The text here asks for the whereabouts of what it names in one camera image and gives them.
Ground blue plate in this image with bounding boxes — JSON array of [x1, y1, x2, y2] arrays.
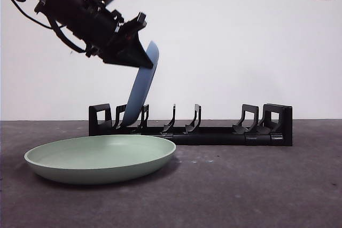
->
[[123, 40, 160, 127]]

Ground green plate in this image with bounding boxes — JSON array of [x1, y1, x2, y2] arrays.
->
[[24, 135, 177, 185]]

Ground black plate rack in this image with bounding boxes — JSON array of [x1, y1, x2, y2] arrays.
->
[[88, 103, 293, 147]]

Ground black cable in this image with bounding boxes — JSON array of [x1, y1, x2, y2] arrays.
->
[[0, 0, 54, 30], [49, 17, 91, 54]]

